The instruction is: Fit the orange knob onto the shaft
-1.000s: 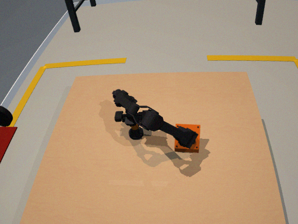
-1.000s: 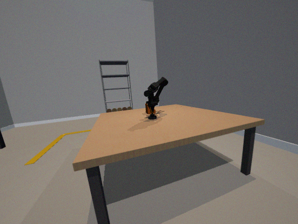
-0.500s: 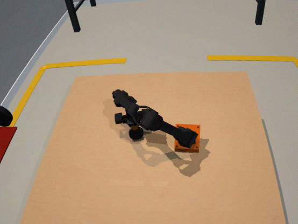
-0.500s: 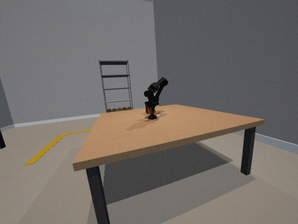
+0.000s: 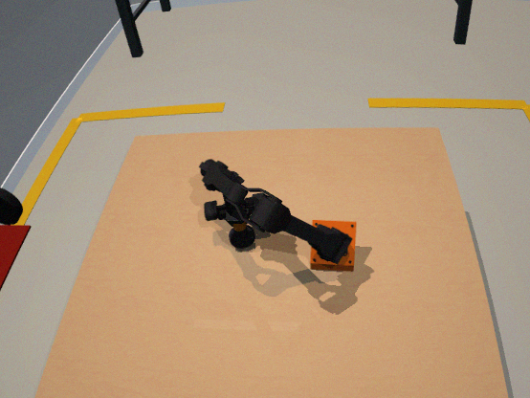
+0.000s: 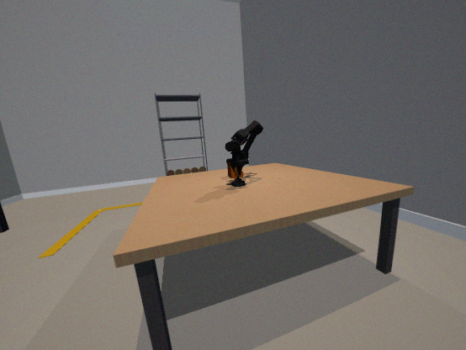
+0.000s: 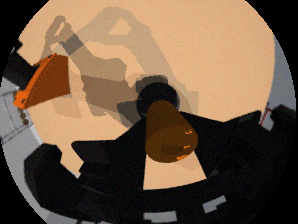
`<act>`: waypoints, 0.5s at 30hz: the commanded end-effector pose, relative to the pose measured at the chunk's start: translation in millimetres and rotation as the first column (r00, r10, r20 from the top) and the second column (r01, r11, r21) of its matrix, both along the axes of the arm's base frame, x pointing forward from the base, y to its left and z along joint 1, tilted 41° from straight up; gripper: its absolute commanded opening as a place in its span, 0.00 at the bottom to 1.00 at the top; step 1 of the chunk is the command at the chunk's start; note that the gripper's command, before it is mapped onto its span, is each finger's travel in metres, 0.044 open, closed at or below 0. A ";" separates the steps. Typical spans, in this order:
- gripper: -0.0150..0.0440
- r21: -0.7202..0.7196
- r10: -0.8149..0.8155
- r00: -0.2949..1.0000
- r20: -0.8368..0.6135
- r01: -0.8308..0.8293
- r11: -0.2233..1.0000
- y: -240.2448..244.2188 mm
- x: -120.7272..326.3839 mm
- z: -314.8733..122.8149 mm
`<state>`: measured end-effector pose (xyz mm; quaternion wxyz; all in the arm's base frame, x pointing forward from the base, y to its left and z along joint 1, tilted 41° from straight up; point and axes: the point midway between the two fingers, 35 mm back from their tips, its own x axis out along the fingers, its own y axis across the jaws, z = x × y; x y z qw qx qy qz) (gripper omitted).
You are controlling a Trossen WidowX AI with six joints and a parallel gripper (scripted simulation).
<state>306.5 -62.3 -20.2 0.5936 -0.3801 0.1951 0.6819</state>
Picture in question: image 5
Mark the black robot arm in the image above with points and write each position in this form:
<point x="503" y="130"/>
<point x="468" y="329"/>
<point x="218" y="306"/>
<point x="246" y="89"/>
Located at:
<point x="269" y="214"/>

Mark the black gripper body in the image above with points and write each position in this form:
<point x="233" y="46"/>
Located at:
<point x="212" y="211"/>

